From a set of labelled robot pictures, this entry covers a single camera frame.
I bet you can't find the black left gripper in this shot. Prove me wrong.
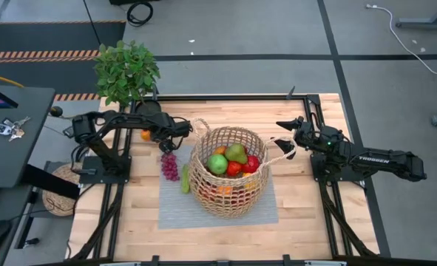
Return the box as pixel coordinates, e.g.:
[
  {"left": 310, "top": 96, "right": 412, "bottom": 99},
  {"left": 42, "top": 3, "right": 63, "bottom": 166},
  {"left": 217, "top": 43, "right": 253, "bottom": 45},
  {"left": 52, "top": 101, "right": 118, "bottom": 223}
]
[{"left": 157, "top": 117, "right": 194, "bottom": 154}]

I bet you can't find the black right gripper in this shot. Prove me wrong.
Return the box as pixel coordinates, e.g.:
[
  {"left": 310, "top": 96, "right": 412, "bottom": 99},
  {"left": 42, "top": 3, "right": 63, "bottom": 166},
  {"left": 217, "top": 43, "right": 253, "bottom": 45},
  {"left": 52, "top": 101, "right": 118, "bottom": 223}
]
[{"left": 272, "top": 117, "right": 319, "bottom": 160}]

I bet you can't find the red pomegranate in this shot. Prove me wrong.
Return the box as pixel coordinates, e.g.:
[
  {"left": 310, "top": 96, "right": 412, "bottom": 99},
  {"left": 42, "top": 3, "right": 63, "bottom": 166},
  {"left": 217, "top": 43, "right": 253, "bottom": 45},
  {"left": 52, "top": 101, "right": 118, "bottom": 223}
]
[{"left": 241, "top": 154, "right": 260, "bottom": 174}]

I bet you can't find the green apple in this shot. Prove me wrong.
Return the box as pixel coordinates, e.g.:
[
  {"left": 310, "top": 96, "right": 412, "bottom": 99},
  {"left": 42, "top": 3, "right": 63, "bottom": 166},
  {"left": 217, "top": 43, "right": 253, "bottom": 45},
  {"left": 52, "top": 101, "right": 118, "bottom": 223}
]
[{"left": 206, "top": 154, "right": 229, "bottom": 176}]

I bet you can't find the green pear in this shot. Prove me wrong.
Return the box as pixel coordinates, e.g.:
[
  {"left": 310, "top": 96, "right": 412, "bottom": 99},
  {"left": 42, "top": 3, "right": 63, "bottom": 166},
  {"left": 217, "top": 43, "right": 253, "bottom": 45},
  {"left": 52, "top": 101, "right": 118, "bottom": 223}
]
[{"left": 224, "top": 143, "right": 249, "bottom": 166}]

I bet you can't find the small red apple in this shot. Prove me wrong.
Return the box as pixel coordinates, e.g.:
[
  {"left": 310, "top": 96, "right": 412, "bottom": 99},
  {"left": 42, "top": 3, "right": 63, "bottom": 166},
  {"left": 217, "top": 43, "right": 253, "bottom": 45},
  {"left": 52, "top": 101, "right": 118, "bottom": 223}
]
[{"left": 226, "top": 160, "right": 243, "bottom": 177}]

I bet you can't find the woven straw basket with handles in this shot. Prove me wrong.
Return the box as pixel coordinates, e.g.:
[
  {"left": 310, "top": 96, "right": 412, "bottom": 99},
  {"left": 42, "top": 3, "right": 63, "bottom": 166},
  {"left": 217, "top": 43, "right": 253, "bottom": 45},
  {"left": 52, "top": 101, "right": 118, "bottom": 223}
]
[{"left": 188, "top": 117, "right": 299, "bottom": 219}]

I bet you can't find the purple grape bunch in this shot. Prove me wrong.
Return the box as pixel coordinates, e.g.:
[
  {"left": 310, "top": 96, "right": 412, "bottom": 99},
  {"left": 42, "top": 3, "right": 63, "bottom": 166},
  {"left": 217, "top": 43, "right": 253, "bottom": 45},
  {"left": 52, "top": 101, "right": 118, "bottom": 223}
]
[{"left": 160, "top": 152, "right": 180, "bottom": 182}]

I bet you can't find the green cucumber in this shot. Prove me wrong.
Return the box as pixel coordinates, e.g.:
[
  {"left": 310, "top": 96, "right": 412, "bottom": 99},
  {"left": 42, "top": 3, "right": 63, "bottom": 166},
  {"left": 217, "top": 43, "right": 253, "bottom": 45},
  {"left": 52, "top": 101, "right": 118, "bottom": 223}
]
[{"left": 180, "top": 163, "right": 192, "bottom": 195}]

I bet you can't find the green potted plant, black pot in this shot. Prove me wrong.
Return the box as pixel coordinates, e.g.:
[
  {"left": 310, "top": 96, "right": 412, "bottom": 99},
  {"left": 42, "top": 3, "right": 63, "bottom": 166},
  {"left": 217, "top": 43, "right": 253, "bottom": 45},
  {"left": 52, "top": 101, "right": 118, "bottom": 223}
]
[{"left": 92, "top": 39, "right": 163, "bottom": 115}]

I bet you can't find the grey woven placemat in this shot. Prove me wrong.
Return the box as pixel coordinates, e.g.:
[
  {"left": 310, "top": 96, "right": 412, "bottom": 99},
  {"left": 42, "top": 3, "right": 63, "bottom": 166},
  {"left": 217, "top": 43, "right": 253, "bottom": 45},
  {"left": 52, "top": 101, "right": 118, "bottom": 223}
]
[{"left": 157, "top": 144, "right": 280, "bottom": 230}]

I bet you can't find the black desk support bar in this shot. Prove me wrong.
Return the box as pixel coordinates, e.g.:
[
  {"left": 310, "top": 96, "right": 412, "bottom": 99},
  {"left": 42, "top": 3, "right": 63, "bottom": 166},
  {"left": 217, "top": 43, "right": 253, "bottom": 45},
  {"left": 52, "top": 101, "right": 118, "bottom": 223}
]
[{"left": 20, "top": 164, "right": 81, "bottom": 200}]

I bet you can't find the round woven trivet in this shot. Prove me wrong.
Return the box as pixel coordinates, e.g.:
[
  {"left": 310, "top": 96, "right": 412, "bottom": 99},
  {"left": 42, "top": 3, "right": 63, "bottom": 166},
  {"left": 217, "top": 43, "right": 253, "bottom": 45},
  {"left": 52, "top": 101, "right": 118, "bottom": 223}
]
[{"left": 41, "top": 162, "right": 89, "bottom": 217}]

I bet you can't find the silver key bunch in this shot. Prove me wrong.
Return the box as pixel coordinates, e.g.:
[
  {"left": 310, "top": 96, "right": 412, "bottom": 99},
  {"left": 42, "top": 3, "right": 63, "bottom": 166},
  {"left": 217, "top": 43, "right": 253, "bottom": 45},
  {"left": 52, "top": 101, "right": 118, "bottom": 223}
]
[{"left": 3, "top": 116, "right": 31, "bottom": 142}]

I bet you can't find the black desk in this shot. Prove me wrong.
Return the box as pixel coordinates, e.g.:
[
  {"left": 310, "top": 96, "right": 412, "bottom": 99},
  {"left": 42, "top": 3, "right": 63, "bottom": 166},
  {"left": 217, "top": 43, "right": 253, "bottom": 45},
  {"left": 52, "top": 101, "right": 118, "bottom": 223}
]
[{"left": 0, "top": 84, "right": 56, "bottom": 189}]

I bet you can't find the black hazard-striped floor mat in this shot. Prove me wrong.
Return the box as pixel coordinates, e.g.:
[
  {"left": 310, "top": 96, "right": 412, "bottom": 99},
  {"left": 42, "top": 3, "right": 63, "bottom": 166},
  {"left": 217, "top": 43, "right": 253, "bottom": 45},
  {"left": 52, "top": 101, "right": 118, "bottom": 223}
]
[{"left": 0, "top": 20, "right": 126, "bottom": 101}]

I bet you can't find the grey table leg base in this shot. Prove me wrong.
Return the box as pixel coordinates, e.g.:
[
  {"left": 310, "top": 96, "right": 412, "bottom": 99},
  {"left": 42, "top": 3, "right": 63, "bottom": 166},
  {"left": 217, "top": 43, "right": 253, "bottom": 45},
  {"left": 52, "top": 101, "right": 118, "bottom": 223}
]
[{"left": 395, "top": 0, "right": 437, "bottom": 30}]

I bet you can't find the yellow rod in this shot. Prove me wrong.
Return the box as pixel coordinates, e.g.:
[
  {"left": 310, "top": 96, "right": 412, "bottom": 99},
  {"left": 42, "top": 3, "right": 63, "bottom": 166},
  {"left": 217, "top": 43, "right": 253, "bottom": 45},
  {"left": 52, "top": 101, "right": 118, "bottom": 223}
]
[{"left": 0, "top": 69, "right": 24, "bottom": 89}]

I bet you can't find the black aluminium table frame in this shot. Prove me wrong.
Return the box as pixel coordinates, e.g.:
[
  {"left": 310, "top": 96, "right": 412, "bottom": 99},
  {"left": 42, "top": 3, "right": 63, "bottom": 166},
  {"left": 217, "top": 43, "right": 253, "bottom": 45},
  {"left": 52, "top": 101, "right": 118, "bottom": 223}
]
[{"left": 68, "top": 85, "right": 380, "bottom": 266}]

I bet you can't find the black coiled cable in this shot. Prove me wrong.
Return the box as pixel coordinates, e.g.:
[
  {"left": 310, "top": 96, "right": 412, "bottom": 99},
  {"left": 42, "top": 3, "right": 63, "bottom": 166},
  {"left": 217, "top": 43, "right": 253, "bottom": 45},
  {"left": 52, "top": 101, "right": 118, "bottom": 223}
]
[{"left": 126, "top": 1, "right": 155, "bottom": 27}]

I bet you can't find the white floor cable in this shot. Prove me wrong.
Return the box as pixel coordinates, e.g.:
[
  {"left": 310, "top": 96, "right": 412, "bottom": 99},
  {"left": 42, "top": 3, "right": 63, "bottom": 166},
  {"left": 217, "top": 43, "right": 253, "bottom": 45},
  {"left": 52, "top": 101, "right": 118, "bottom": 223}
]
[{"left": 365, "top": 3, "right": 437, "bottom": 75}]

